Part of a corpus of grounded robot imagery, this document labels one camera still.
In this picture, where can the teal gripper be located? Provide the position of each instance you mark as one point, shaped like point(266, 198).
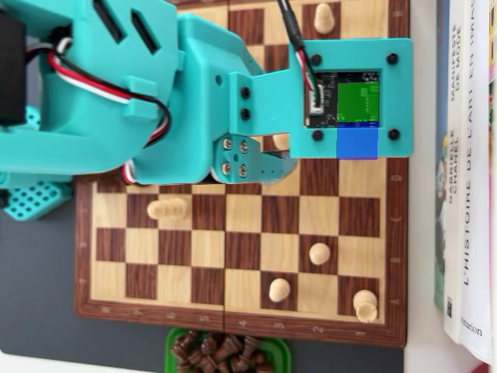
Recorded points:
point(202, 105)

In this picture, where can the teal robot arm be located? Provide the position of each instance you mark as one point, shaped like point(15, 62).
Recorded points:
point(77, 136)

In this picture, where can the captured dark chess piece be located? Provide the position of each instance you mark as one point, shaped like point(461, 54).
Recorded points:
point(182, 346)
point(202, 361)
point(208, 345)
point(262, 363)
point(250, 346)
point(182, 366)

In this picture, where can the white wooden pawn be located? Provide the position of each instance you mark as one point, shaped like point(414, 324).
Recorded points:
point(319, 253)
point(324, 19)
point(279, 289)
point(280, 141)

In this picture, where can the wooden folding chessboard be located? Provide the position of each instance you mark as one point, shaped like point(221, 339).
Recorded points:
point(240, 241)

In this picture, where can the white wooden queen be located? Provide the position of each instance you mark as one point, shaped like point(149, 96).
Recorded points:
point(169, 209)

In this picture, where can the white wooden rook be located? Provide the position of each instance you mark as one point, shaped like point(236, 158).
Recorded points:
point(365, 305)

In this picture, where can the green plastic tray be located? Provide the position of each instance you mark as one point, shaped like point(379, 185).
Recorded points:
point(169, 349)

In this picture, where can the blue comic book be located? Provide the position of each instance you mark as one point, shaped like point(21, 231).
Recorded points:
point(442, 97)

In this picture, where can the white Gabrielle Chanel book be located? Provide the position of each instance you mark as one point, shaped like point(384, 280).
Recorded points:
point(456, 136)

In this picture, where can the white art history book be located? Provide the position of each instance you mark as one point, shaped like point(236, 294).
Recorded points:
point(477, 194)

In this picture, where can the pink object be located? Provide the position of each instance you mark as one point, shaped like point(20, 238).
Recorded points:
point(483, 368)

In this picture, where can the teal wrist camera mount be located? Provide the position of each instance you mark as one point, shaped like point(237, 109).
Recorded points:
point(398, 97)

